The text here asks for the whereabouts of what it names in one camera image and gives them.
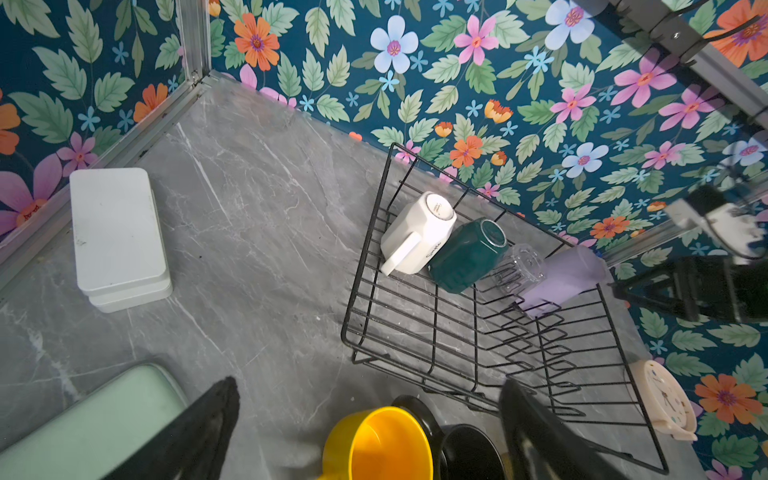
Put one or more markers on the white mug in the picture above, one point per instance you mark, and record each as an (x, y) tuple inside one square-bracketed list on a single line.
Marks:
[(417, 233)]

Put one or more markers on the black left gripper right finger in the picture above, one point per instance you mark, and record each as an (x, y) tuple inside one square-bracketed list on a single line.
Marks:
[(541, 446)]

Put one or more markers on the clear glass cup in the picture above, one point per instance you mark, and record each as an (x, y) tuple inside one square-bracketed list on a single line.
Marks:
[(522, 269)]

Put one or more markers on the lilac cup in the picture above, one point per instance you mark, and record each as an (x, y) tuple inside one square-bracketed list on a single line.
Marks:
[(568, 274)]

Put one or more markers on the yellow mug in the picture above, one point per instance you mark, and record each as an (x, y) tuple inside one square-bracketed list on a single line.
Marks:
[(384, 443)]

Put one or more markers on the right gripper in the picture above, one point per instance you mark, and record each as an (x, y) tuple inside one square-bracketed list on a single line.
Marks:
[(714, 287)]

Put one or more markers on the black wire dish rack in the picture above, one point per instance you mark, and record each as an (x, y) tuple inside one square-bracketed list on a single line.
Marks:
[(573, 356)]

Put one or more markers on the pale green case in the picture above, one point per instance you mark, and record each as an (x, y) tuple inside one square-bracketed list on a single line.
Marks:
[(97, 434)]

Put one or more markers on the aluminium frame post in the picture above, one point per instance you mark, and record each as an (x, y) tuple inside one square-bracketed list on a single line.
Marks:
[(194, 26)]

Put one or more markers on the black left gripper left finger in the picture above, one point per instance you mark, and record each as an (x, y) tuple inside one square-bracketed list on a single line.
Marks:
[(194, 445)]

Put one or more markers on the black mug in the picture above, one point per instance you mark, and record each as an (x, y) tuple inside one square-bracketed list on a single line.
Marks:
[(459, 451)]

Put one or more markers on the white rectangular box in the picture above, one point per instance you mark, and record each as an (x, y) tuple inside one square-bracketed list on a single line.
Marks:
[(120, 256)]

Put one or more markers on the green mug cream inside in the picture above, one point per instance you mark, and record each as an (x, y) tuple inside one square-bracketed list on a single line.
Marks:
[(470, 253)]

